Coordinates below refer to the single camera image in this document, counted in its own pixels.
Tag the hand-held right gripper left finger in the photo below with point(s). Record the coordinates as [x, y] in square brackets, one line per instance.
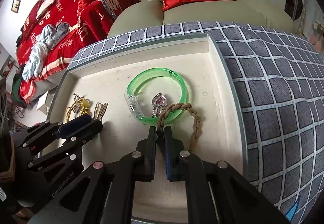
[150, 153]

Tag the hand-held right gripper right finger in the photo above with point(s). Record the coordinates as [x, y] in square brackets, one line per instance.
[168, 155]

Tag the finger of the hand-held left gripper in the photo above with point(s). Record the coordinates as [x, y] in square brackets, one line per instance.
[73, 121]
[87, 129]

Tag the small silver earring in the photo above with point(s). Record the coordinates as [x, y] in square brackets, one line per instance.
[77, 96]

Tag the grey jewelry tray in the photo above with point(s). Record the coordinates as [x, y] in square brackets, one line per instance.
[101, 79]

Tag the silver heart pendant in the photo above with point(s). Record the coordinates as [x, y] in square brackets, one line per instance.
[160, 100]

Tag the green translucent bangle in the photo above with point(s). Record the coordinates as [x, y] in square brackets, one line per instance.
[183, 84]

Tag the white cardboard box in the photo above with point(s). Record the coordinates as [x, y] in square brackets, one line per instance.
[45, 101]

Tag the dark green cloth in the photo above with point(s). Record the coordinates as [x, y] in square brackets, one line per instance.
[16, 87]

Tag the light blue clothes pile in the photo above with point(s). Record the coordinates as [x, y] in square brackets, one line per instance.
[38, 54]

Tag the sofa with red cover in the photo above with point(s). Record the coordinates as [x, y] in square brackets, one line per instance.
[76, 36]

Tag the grey crumpled garment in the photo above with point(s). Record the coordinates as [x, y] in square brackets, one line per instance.
[60, 32]

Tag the red flat pillow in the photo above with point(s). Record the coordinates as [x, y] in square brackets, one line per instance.
[33, 15]

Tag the white green pillow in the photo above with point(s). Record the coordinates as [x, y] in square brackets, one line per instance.
[49, 2]

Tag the small black framed picture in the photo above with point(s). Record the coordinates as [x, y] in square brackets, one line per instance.
[15, 5]

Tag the beige leather sofa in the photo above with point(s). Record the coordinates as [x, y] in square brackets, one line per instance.
[151, 11]

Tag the blue star sticker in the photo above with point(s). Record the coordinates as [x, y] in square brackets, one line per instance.
[293, 208]

